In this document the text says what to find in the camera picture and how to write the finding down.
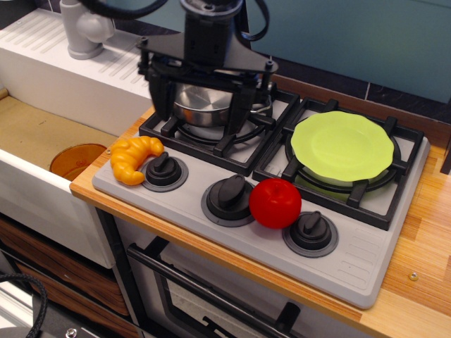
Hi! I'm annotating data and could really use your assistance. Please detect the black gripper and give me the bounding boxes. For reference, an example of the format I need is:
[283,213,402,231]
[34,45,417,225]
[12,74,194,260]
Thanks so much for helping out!
[136,35,278,136]

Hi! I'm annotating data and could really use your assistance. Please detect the red plastic apple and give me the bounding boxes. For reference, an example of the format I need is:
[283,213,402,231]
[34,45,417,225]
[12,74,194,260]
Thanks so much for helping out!
[249,178,302,229]

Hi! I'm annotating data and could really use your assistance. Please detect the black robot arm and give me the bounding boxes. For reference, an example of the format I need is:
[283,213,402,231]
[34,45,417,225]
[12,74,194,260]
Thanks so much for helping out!
[137,1,278,136]

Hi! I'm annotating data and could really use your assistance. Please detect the stainless steel pot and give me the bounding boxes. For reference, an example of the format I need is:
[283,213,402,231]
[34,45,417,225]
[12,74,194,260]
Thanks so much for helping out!
[173,83,233,127]

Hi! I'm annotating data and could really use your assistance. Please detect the black left stove knob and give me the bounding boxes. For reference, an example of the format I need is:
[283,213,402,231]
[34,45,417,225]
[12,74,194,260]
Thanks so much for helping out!
[140,151,189,193]

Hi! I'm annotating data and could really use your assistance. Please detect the black stove knob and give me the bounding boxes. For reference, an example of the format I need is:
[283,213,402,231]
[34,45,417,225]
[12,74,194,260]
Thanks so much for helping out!
[201,175,254,227]
[140,151,189,193]
[282,211,339,258]

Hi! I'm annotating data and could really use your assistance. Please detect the black middle stove knob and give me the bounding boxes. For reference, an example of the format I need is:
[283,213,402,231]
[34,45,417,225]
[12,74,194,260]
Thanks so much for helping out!
[201,175,254,227]

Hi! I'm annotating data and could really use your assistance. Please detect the light green plate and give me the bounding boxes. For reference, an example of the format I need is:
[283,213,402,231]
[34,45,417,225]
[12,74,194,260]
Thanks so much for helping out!
[290,111,395,182]

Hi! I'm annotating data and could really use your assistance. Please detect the grey toy stove top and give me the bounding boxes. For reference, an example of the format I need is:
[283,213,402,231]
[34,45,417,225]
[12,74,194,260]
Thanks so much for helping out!
[92,87,431,310]

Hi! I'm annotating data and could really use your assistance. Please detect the black right stove knob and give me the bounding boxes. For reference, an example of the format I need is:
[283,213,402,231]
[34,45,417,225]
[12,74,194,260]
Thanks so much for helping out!
[282,211,339,258]

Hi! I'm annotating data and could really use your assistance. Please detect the black left burner grate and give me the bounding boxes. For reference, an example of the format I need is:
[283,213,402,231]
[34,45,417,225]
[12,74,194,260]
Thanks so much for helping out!
[139,89,301,176]

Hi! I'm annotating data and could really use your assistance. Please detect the yellow plastic croissant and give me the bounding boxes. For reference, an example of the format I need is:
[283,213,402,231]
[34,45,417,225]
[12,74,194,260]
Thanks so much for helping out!
[110,136,164,186]

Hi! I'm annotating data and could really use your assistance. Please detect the grey toy faucet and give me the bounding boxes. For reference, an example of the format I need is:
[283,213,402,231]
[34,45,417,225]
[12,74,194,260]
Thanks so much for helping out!
[59,1,115,60]

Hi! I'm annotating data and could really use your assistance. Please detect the white toy sink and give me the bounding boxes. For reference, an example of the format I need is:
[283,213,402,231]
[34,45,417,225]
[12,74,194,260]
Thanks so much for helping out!
[1,9,152,268]

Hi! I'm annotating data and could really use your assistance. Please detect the orange sink drain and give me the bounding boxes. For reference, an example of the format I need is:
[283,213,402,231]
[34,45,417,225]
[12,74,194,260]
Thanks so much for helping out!
[49,143,106,181]

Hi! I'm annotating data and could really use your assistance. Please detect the toy oven door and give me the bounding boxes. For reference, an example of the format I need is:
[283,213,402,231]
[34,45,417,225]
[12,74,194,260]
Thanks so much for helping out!
[124,237,363,337]

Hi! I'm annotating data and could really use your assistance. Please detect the wooden drawer fronts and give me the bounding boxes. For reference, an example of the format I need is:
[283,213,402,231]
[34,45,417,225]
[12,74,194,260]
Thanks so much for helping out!
[1,215,140,337]

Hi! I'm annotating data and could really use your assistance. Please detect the black oven door handle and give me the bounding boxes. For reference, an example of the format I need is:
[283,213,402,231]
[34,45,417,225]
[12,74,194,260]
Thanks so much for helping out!
[127,242,300,337]

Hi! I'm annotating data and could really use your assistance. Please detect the black braided cable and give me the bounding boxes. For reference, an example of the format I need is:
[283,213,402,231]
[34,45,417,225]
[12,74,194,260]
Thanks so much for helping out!
[0,273,49,338]

